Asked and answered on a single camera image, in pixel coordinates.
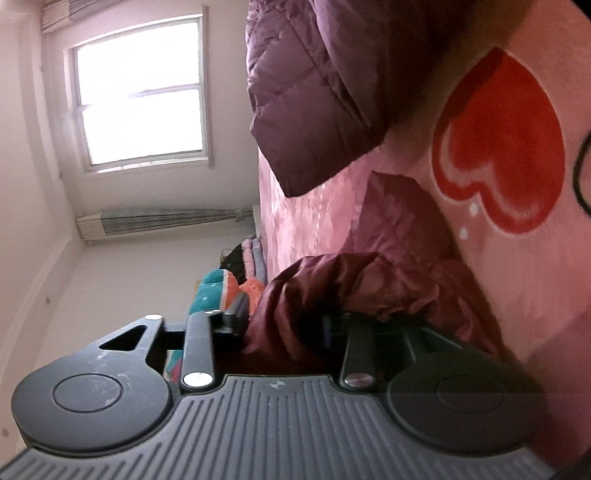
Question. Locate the stack of folded blankets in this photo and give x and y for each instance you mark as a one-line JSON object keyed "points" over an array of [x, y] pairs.
{"points": [[249, 258]]}

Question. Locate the maroon down jacket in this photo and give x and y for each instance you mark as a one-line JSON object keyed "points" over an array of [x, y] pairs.
{"points": [[323, 286]]}

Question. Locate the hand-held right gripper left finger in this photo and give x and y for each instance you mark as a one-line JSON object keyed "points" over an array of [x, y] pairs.
{"points": [[199, 341]]}

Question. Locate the window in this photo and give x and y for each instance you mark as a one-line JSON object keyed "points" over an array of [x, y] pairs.
{"points": [[138, 92]]}

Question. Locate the grey curtain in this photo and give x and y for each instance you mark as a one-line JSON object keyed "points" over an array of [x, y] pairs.
{"points": [[161, 224], [87, 14]]}

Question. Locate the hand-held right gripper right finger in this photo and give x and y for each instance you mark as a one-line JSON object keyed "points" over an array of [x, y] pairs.
{"points": [[327, 334]]}

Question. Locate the purple down jacket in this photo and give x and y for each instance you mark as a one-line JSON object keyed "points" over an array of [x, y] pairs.
{"points": [[314, 92]]}

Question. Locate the pink heart print bed blanket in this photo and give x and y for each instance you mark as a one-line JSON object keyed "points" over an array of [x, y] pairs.
{"points": [[508, 277]]}

